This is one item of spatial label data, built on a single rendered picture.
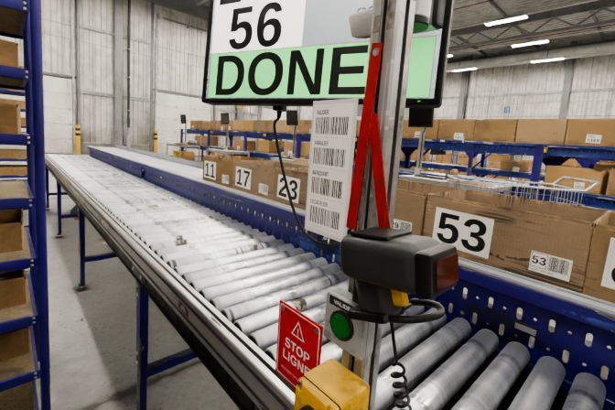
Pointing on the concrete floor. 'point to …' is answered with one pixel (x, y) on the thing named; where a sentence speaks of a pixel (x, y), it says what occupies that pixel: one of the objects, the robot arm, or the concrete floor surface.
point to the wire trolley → (528, 187)
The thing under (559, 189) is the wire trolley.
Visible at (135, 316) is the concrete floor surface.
